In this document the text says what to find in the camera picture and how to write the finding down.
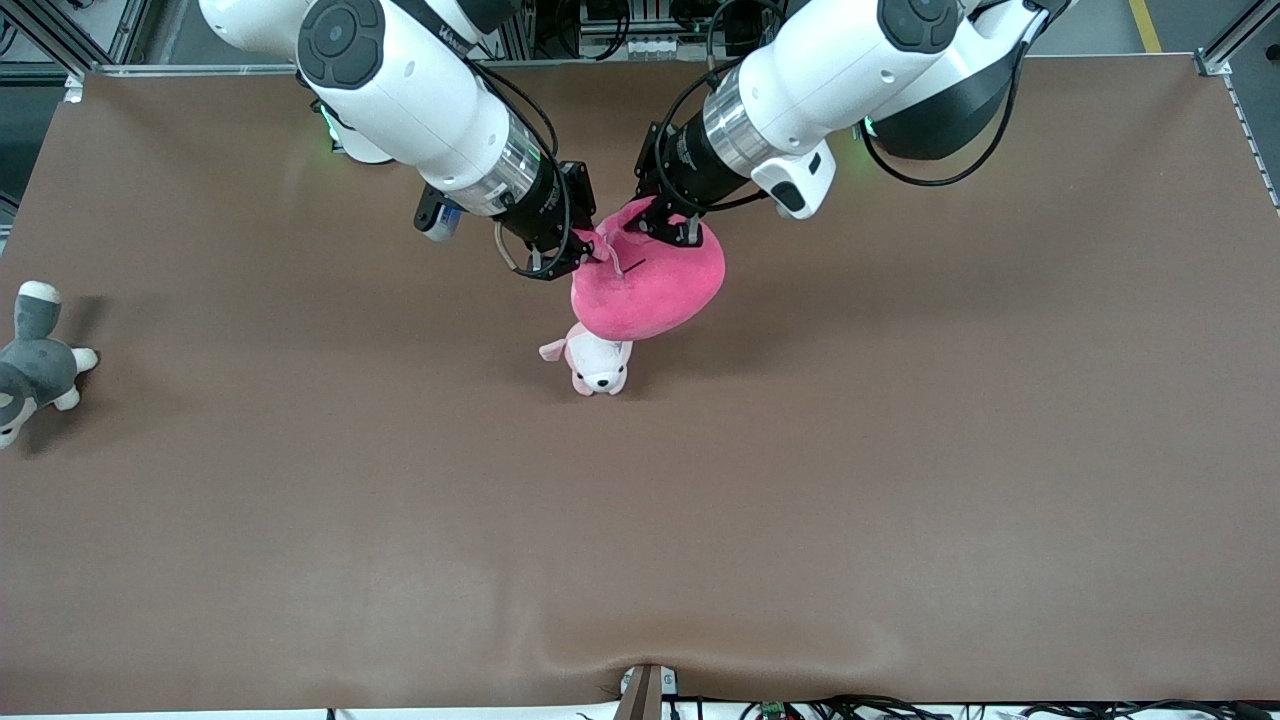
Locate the hot pink round plush toy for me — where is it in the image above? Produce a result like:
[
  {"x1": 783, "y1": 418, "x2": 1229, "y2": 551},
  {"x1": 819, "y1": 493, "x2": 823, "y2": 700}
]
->
[{"x1": 570, "y1": 196, "x2": 727, "y2": 343}]

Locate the pale pink white plush dog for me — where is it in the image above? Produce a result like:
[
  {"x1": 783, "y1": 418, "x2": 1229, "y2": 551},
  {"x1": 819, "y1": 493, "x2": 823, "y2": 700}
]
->
[{"x1": 539, "y1": 322, "x2": 634, "y2": 397}]

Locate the white terminal block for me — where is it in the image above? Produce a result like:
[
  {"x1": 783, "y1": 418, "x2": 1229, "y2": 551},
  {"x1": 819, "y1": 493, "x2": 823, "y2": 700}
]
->
[{"x1": 620, "y1": 35, "x2": 727, "y2": 60}]

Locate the brown table mat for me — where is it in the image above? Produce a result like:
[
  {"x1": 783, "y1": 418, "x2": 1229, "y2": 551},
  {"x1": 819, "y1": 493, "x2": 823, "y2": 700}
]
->
[{"x1": 0, "y1": 55, "x2": 1280, "y2": 713}]

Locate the grey white plush husky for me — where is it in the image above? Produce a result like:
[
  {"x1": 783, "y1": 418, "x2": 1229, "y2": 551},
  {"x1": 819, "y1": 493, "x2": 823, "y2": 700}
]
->
[{"x1": 0, "y1": 281, "x2": 100, "y2": 450}]

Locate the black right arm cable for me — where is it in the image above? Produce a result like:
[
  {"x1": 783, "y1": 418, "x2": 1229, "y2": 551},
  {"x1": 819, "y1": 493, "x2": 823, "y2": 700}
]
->
[{"x1": 465, "y1": 58, "x2": 573, "y2": 282}]

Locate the aluminium table edge rail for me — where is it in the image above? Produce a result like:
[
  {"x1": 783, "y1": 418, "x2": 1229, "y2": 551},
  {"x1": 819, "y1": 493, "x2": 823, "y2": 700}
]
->
[{"x1": 64, "y1": 57, "x2": 741, "y2": 103}]

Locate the aluminium frame profile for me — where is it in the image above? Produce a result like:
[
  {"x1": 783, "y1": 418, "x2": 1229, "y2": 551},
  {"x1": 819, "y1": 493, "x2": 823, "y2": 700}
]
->
[
  {"x1": 1194, "y1": 0, "x2": 1280, "y2": 78},
  {"x1": 0, "y1": 0, "x2": 153, "y2": 73}
]

